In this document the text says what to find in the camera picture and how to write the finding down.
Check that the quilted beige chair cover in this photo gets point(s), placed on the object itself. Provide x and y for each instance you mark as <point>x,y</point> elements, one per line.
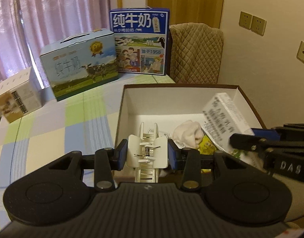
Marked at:
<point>196,53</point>

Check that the dark blue milk carton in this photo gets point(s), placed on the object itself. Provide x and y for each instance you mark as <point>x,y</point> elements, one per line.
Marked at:
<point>140,39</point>

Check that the brown cardboard storage box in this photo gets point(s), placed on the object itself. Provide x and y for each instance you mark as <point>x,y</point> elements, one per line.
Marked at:
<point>169,105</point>

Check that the double wall socket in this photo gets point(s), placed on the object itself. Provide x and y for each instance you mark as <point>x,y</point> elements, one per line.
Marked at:
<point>253,23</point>

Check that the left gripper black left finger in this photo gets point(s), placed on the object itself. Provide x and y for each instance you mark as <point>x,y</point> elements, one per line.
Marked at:
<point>107,160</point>

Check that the white printed medicine box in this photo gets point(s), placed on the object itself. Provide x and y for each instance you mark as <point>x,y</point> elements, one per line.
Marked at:
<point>222,120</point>

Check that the white sock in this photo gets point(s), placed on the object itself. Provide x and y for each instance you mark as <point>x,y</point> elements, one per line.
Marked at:
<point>188,134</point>

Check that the small white brown box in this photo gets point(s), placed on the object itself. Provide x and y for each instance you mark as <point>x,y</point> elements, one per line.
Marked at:
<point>19,95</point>

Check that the checked bed sheet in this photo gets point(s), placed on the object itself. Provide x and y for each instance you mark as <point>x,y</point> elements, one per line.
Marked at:
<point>85,122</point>

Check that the pink window curtain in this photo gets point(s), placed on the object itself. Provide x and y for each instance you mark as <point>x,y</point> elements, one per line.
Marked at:
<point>26,26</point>

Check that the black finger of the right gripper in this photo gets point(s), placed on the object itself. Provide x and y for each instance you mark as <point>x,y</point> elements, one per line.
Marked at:
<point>255,143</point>
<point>265,132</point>

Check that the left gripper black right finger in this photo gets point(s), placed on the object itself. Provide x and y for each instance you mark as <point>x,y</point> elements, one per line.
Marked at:
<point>187,162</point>

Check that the light blue milk carton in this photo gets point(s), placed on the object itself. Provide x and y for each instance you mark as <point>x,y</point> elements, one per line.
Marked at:
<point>80,62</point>

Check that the yellow snack pouch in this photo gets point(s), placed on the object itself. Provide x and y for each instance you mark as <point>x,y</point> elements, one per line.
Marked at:
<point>206,146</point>

